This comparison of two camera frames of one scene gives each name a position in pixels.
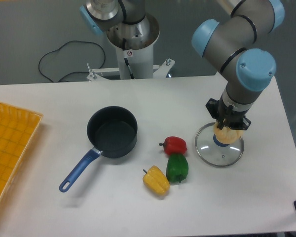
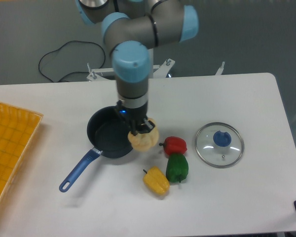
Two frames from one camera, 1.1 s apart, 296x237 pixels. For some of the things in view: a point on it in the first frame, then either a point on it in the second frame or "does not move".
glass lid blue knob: x=214 y=153 does not move
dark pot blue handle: x=113 y=131 does not move
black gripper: x=227 y=116 -> x=136 y=114
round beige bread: x=226 y=135 -> x=145 y=141
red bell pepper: x=174 y=144 does not move
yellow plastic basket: x=13 y=130 does not move
